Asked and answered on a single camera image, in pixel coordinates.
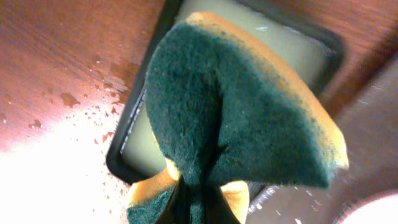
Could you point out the small black water tray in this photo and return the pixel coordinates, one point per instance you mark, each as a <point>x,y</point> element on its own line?
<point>313,52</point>

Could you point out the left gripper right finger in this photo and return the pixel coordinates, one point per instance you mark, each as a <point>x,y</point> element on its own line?
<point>215,207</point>

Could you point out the pinkish white plate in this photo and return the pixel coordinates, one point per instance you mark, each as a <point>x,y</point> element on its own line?
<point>380,208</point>

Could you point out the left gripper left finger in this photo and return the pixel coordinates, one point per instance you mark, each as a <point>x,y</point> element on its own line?
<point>176,209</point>

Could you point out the green and yellow sponge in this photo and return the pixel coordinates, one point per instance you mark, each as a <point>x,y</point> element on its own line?
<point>226,110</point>

